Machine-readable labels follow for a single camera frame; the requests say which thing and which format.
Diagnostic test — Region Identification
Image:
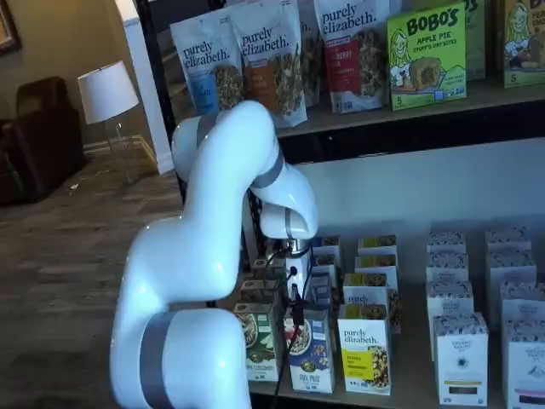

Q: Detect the blue white Flax Plus box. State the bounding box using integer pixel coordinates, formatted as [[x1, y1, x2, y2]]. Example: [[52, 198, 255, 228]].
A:
[[284, 306, 336, 395], [317, 234, 342, 257], [305, 275, 338, 311], [312, 254, 340, 279]]

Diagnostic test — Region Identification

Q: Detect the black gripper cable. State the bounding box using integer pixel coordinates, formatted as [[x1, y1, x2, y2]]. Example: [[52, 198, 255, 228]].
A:
[[265, 245, 301, 308]]

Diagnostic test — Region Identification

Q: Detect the white shade floor lamp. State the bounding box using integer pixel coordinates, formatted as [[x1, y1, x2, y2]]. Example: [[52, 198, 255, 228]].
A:
[[77, 59, 148, 187]]

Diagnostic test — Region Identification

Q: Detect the red label granola bag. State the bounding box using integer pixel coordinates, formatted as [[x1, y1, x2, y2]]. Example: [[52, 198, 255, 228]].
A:
[[313, 0, 391, 115]]

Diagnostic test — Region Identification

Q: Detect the green Bobo's apple pie box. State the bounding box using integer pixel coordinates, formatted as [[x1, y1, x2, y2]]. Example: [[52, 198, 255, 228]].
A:
[[386, 1, 468, 112]]

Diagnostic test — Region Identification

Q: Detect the brown armchair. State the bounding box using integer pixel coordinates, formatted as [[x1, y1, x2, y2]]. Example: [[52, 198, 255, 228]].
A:
[[0, 76, 89, 206]]

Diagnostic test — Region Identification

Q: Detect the green Bobo's peanut butter box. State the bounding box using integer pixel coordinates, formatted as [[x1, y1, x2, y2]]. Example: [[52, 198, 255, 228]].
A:
[[502, 0, 545, 89]]

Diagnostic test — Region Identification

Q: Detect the yellow white Purely Elizabeth box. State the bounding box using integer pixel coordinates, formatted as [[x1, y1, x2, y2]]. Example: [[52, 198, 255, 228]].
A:
[[357, 234, 399, 257], [354, 254, 399, 277], [337, 303, 393, 397], [341, 273, 402, 334]]

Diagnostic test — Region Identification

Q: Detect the dark framed wall picture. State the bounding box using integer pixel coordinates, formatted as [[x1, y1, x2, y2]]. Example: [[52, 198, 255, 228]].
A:
[[0, 0, 24, 54]]

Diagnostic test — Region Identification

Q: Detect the blue label granola bag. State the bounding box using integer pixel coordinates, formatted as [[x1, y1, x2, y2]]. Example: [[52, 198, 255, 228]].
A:
[[169, 3, 246, 117]]

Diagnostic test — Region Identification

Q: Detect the green apple cinnamon oatmeal box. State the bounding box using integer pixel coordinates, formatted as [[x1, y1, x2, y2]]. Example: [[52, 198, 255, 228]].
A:
[[238, 279, 278, 306], [251, 257, 287, 281], [232, 302, 281, 383]]

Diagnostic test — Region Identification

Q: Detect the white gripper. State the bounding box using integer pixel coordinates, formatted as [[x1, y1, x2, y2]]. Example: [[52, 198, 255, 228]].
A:
[[285, 251, 315, 326]]

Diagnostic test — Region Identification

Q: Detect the orange label granola bag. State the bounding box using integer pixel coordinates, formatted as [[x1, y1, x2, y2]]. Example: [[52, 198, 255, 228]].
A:
[[229, 0, 308, 130]]

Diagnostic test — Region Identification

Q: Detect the black metal shelf rack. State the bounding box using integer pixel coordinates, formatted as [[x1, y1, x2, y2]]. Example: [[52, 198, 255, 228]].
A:
[[135, 0, 545, 409]]

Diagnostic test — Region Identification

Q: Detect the white granola bag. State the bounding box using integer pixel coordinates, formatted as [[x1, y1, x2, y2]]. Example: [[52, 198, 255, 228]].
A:
[[296, 0, 325, 108]]

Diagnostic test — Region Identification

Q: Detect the white tea box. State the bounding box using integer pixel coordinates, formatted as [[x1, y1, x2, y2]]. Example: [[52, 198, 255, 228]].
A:
[[485, 227, 533, 253], [426, 280, 475, 319], [428, 231, 468, 255], [433, 312, 490, 407], [485, 250, 538, 329], [426, 251, 470, 283], [502, 319, 545, 409], [499, 281, 545, 325]]

